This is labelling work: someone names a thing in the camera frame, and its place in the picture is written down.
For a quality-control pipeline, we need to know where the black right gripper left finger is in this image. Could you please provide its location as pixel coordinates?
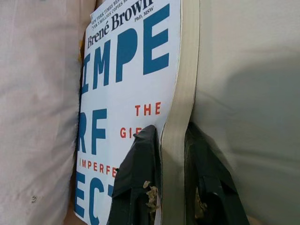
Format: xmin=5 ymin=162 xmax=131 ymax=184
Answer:
xmin=106 ymin=124 xmax=164 ymax=225

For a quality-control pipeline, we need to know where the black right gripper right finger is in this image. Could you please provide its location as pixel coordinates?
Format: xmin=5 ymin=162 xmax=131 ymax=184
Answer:
xmin=184 ymin=121 xmax=250 ymax=225

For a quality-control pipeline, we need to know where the white book with blue letters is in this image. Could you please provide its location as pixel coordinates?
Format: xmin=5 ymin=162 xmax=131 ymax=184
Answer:
xmin=74 ymin=0 xmax=201 ymax=225

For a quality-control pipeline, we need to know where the cream cartoon print blanket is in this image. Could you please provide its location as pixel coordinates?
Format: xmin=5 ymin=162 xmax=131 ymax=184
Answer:
xmin=0 ymin=0 xmax=300 ymax=225

